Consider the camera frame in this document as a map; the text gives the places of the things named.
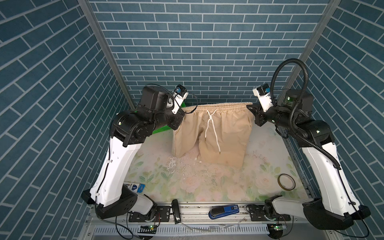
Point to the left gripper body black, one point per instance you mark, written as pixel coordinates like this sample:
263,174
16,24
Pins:
175,119

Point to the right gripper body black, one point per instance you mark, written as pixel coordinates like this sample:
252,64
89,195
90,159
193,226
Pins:
262,116

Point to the beige drawstring shorts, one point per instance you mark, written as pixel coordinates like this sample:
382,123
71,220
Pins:
221,132

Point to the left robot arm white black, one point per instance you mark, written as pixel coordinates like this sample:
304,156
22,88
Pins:
128,131

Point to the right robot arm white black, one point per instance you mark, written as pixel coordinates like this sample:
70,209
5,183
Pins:
337,208

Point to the green plastic basket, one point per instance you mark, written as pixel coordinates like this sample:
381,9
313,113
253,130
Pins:
162,129

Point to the white blue paper card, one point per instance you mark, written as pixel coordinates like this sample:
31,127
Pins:
135,187

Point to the black remote-like device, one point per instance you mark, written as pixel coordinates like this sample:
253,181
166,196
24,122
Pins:
176,211

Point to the blue black stapler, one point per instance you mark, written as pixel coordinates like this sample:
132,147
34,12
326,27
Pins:
223,211

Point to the left circuit board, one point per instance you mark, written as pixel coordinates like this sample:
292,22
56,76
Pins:
151,229

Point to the circuit board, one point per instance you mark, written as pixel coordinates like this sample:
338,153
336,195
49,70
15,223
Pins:
275,231
151,229

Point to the right circuit board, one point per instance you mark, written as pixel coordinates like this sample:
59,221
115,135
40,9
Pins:
275,231

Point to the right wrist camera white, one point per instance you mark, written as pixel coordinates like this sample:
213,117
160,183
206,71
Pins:
263,94

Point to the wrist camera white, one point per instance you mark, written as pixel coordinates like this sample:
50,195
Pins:
263,94
179,95

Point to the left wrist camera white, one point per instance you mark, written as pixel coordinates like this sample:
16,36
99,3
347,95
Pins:
179,95

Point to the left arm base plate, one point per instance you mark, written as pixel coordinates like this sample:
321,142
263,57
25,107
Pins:
159,214

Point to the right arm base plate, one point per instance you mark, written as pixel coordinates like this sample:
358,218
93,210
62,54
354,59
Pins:
258,214

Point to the aluminium front rail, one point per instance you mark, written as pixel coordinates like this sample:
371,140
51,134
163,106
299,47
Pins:
115,210

